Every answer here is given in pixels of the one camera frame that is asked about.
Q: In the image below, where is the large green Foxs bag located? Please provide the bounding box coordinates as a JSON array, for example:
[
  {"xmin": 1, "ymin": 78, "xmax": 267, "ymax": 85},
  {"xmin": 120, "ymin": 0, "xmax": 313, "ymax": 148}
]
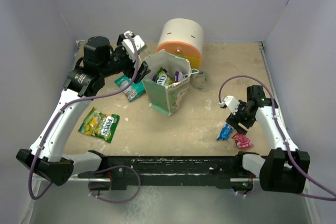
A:
[{"xmin": 78, "ymin": 108, "xmax": 120, "ymax": 143}]

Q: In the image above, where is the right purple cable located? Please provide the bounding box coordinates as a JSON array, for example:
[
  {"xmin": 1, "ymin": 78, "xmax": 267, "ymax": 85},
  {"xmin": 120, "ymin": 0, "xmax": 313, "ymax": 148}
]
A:
[{"xmin": 218, "ymin": 75, "xmax": 336, "ymax": 200}]

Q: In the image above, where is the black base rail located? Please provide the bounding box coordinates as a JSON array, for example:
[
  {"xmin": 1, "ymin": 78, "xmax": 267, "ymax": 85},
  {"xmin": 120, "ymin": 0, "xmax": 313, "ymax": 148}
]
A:
[{"xmin": 78, "ymin": 154, "xmax": 259, "ymax": 190}]

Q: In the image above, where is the teal snack packet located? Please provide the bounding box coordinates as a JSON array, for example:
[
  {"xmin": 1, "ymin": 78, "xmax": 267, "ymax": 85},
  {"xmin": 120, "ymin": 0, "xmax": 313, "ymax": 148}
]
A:
[{"xmin": 114, "ymin": 75, "xmax": 145, "ymax": 102}]

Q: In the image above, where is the purple berry candy bag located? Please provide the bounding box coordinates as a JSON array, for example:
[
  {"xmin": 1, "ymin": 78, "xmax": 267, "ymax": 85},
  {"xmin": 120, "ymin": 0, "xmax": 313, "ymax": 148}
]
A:
[{"xmin": 174, "ymin": 71, "xmax": 185, "ymax": 83}]

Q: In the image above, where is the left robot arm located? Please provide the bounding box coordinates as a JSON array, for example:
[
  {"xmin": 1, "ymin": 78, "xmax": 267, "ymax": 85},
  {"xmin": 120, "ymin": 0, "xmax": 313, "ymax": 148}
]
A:
[{"xmin": 16, "ymin": 31, "xmax": 150, "ymax": 186}]

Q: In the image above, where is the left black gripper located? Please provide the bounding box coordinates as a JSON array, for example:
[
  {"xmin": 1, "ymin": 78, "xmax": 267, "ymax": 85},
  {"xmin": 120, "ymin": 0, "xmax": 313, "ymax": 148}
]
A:
[{"xmin": 99, "ymin": 35, "xmax": 150, "ymax": 83}]

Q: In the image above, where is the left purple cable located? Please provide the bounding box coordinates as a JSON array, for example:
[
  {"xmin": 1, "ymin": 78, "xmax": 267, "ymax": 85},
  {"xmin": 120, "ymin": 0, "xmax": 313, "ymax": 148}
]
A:
[{"xmin": 28, "ymin": 33, "xmax": 140, "ymax": 200}]

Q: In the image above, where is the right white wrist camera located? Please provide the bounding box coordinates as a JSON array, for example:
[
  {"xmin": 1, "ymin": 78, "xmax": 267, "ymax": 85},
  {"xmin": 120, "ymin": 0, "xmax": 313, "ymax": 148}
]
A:
[{"xmin": 219, "ymin": 95, "xmax": 240, "ymax": 115}]

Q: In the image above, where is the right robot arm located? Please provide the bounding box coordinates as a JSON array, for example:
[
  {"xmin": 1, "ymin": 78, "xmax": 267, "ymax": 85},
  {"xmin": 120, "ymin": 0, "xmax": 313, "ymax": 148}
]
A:
[{"xmin": 221, "ymin": 85, "xmax": 310, "ymax": 194}]

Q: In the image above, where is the small blue snack packet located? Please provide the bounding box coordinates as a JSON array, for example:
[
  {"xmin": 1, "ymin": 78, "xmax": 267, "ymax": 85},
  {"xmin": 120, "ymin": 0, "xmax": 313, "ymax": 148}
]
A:
[{"xmin": 216, "ymin": 123, "xmax": 234, "ymax": 141}]

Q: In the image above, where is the small red snack packet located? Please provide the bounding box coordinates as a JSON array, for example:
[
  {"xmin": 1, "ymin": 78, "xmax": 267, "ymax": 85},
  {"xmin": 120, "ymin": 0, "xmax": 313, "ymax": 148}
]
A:
[{"xmin": 232, "ymin": 133, "xmax": 254, "ymax": 150}]

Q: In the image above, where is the pastel mini drawer cabinet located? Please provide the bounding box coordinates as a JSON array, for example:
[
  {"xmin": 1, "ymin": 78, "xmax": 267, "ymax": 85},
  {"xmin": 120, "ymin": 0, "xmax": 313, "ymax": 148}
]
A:
[{"xmin": 156, "ymin": 18, "xmax": 204, "ymax": 69}]

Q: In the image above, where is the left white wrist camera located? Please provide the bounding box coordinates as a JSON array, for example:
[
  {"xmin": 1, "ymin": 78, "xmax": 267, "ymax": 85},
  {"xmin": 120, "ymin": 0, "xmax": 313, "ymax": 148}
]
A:
[{"xmin": 122, "ymin": 30, "xmax": 147, "ymax": 56}]

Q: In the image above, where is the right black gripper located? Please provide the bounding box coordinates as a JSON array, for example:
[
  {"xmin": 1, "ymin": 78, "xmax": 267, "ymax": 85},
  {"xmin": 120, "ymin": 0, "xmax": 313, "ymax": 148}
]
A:
[{"xmin": 226, "ymin": 100, "xmax": 257, "ymax": 135}]

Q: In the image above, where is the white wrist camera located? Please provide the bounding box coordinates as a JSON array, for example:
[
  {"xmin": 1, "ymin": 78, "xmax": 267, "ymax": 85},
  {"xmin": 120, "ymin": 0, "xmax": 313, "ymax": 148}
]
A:
[
  {"xmin": 122, "ymin": 30, "xmax": 147, "ymax": 56},
  {"xmin": 219, "ymin": 95, "xmax": 240, "ymax": 115}
]

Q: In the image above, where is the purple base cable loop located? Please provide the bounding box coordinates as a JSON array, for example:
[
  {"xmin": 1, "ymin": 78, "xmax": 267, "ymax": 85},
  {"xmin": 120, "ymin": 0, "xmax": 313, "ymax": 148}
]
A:
[{"xmin": 88, "ymin": 165, "xmax": 141, "ymax": 204}]

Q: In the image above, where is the clear tape roll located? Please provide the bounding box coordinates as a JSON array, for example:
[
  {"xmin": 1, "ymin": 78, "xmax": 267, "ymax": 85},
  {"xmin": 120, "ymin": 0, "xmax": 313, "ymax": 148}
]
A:
[{"xmin": 191, "ymin": 72, "xmax": 208, "ymax": 90}]

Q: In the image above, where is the green Fresh paper bag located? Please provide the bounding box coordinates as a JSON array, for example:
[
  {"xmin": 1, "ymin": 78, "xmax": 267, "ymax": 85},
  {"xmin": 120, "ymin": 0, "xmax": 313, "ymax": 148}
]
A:
[{"xmin": 142, "ymin": 49, "xmax": 199, "ymax": 116}]

